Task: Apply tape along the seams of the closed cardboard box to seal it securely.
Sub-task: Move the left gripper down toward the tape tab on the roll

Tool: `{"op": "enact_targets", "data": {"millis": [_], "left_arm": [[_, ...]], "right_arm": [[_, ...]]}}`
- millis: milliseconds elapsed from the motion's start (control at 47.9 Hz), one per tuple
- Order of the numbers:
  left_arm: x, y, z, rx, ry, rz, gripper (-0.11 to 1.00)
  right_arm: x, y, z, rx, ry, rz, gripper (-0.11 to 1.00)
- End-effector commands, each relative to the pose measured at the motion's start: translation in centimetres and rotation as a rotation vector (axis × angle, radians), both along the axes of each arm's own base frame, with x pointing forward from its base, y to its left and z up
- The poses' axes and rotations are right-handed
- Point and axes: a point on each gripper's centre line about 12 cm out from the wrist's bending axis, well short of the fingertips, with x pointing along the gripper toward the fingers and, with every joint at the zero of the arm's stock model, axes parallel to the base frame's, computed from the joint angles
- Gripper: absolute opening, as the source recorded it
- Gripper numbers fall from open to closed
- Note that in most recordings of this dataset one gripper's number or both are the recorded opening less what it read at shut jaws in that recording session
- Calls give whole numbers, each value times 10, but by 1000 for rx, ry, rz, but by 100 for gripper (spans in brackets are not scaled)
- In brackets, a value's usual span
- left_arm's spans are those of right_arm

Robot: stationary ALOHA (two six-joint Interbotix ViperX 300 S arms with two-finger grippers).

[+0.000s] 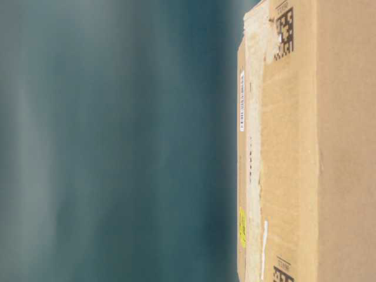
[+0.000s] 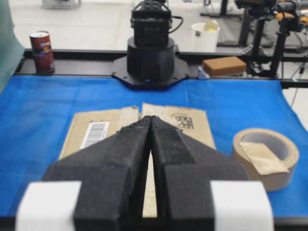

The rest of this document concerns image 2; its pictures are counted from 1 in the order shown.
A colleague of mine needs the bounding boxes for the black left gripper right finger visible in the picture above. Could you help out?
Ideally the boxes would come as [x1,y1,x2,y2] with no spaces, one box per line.
[150,115,275,231]

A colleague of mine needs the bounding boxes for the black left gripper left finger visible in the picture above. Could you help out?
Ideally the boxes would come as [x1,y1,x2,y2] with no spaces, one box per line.
[14,115,152,231]

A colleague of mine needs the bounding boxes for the brown cardboard box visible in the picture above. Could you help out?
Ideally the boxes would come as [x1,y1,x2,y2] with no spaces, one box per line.
[58,102,217,218]

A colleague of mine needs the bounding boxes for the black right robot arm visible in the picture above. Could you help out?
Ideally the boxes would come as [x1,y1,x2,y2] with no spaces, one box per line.
[112,0,274,231]

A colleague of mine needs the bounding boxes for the beige masking tape roll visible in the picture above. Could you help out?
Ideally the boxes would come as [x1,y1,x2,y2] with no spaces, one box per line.
[232,128,300,192]

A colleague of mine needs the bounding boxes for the brown cork block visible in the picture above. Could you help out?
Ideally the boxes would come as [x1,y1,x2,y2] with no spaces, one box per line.
[202,56,247,76]

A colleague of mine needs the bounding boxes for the white plastic bucket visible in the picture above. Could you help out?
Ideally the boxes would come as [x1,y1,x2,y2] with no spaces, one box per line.
[191,19,220,52]

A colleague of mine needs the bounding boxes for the red drink can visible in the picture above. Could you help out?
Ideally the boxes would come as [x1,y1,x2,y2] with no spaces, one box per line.
[29,30,55,73]

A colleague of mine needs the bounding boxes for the green cloth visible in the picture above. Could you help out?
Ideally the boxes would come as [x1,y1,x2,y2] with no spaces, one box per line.
[0,0,25,92]

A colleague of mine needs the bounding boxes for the black camera tripod stand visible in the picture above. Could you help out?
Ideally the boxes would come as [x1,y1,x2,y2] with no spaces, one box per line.
[235,0,308,78]

